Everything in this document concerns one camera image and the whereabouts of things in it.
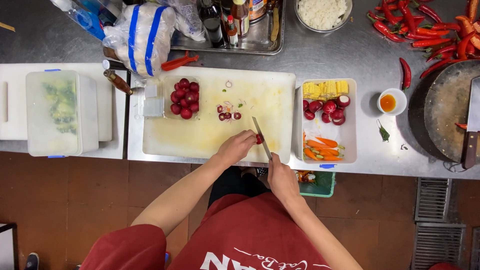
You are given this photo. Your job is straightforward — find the heap of radish trimmings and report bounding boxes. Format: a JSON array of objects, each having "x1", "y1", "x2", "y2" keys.
[{"x1": 216, "y1": 80, "x2": 248, "y2": 122}]

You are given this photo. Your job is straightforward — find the clear plastic tub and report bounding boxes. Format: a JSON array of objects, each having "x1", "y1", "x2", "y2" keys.
[{"x1": 163, "y1": 75, "x2": 202, "y2": 121}]

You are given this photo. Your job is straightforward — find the plain white cutting board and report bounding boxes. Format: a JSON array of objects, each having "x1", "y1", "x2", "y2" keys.
[{"x1": 0, "y1": 62, "x2": 113, "y2": 142}]

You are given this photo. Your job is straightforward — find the group of yellow corn pieces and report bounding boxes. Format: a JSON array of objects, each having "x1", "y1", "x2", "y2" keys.
[{"x1": 302, "y1": 80, "x2": 349, "y2": 100}]

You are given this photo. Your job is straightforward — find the cleaver with wooden handle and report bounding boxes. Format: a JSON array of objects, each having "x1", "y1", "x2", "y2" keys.
[{"x1": 463, "y1": 76, "x2": 480, "y2": 170}]

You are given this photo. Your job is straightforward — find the blue plastic spray bottle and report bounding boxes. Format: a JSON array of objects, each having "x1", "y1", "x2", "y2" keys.
[{"x1": 50, "y1": 0, "x2": 107, "y2": 41}]

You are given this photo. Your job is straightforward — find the red peeler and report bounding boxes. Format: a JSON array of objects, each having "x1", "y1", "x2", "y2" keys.
[{"x1": 161, "y1": 51, "x2": 200, "y2": 72}]

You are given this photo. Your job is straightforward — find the green plastic bin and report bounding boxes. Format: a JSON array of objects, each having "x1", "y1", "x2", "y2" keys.
[{"x1": 295, "y1": 170, "x2": 336, "y2": 198}]

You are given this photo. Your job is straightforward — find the clear plastic bag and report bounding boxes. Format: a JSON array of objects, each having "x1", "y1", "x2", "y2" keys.
[{"x1": 157, "y1": 0, "x2": 207, "y2": 42}]

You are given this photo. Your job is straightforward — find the pile of whole red radishes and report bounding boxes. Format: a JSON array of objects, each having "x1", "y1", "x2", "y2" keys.
[{"x1": 170, "y1": 78, "x2": 200, "y2": 120}]

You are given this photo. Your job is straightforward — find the heap of red chili peppers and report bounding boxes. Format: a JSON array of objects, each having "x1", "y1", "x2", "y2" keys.
[{"x1": 367, "y1": 0, "x2": 480, "y2": 79}]

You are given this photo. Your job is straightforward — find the person's dark shoe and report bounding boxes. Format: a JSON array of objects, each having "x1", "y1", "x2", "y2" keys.
[{"x1": 24, "y1": 252, "x2": 40, "y2": 270}]

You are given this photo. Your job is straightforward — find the tool with black handle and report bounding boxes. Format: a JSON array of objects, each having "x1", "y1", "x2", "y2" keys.
[{"x1": 102, "y1": 59, "x2": 130, "y2": 71}]

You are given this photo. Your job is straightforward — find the person's left hand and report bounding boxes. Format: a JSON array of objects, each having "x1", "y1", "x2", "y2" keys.
[{"x1": 215, "y1": 129, "x2": 259, "y2": 166}]

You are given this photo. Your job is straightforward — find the white rectangular plastic tray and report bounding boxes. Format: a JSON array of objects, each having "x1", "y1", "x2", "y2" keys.
[{"x1": 300, "y1": 78, "x2": 358, "y2": 164}]

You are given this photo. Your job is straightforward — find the knife with brown wooden handle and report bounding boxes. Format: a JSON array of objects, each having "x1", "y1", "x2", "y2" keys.
[{"x1": 103, "y1": 69, "x2": 145, "y2": 96}]

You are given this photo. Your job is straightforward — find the dark sauce bottle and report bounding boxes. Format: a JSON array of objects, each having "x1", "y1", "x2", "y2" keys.
[{"x1": 197, "y1": 0, "x2": 226, "y2": 49}]

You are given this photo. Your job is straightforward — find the orange sauce bottle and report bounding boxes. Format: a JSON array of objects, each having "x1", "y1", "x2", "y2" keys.
[{"x1": 230, "y1": 0, "x2": 250, "y2": 38}]

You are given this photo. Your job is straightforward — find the group of small carrots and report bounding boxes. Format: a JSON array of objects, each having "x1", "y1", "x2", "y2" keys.
[{"x1": 302, "y1": 132, "x2": 346, "y2": 162}]

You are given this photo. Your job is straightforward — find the metal bowl of white rice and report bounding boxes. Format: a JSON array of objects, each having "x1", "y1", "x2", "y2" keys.
[{"x1": 294, "y1": 0, "x2": 353, "y2": 33}]

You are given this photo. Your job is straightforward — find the small red hot sauce bottle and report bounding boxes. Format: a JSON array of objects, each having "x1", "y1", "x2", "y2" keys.
[{"x1": 226, "y1": 15, "x2": 239, "y2": 47}]

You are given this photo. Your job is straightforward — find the small white sauce cup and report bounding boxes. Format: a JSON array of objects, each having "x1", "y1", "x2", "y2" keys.
[{"x1": 377, "y1": 88, "x2": 408, "y2": 116}]

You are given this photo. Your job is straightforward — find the wooden stick in tray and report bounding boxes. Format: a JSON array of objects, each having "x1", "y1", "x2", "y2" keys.
[{"x1": 270, "y1": 7, "x2": 280, "y2": 42}]

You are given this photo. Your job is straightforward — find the person's right hand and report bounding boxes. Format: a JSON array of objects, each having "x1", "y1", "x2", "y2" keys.
[{"x1": 267, "y1": 152, "x2": 301, "y2": 205}]

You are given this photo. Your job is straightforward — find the metal tray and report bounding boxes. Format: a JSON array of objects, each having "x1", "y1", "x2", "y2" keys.
[{"x1": 169, "y1": 0, "x2": 287, "y2": 56}]

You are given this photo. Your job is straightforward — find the large white cutting board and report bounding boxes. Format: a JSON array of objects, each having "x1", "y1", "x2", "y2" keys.
[{"x1": 142, "y1": 66, "x2": 297, "y2": 164}]

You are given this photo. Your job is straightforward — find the white lidded storage container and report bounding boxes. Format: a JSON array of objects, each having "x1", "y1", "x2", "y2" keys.
[{"x1": 25, "y1": 70, "x2": 100, "y2": 157}]

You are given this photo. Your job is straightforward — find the steel kitchen knife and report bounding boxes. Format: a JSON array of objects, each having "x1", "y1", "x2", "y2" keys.
[{"x1": 251, "y1": 116, "x2": 273, "y2": 162}]

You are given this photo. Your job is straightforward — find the green leaf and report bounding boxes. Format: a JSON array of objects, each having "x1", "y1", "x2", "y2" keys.
[{"x1": 376, "y1": 119, "x2": 391, "y2": 143}]

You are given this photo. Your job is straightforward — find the single red chili pepper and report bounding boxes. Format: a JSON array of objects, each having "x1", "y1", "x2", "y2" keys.
[{"x1": 399, "y1": 57, "x2": 412, "y2": 92}]

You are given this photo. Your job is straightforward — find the person's black trousers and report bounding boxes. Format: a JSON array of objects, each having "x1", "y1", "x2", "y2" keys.
[{"x1": 207, "y1": 166, "x2": 271, "y2": 209}]

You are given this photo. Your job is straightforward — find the metal floor drain grate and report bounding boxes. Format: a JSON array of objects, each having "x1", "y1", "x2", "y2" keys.
[{"x1": 412, "y1": 177, "x2": 480, "y2": 270}]

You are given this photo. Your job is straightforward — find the small clear plastic lid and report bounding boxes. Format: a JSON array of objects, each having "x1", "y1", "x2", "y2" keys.
[{"x1": 137, "y1": 78, "x2": 165, "y2": 118}]

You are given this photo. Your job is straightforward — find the round wooden chopping block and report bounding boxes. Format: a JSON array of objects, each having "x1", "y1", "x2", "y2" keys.
[{"x1": 408, "y1": 60, "x2": 480, "y2": 164}]

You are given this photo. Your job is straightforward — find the plastic bag with blue stripes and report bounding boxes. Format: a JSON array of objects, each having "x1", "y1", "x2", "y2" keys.
[{"x1": 102, "y1": 3, "x2": 177, "y2": 77}]

